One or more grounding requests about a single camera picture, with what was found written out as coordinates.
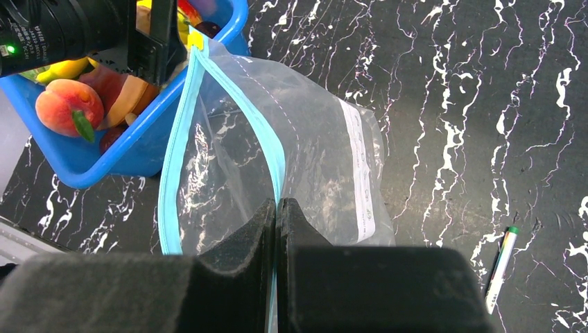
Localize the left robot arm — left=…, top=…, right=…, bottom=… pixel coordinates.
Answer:
left=1, top=0, right=187, bottom=85

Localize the blue plastic bin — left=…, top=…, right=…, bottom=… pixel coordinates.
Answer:
left=0, top=0, right=250, bottom=190

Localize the orange papaya slice toy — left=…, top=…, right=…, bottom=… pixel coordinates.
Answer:
left=78, top=65, right=160, bottom=130

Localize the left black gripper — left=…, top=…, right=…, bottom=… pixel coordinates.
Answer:
left=88, top=1, right=187, bottom=86

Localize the green capped white marker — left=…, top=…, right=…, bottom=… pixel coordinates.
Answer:
left=485, top=226, right=519, bottom=314

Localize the peach toy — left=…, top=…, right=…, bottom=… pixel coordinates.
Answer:
left=35, top=79, right=105, bottom=143

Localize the clear zip top bag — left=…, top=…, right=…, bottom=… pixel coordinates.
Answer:
left=158, top=32, right=394, bottom=332

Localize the yellow banana toy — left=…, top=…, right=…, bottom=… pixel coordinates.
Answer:
left=35, top=58, right=90, bottom=85

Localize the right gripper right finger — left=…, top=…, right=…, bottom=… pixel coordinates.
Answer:
left=276, top=198, right=493, bottom=332

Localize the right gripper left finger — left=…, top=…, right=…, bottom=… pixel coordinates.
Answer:
left=1, top=199, right=275, bottom=332

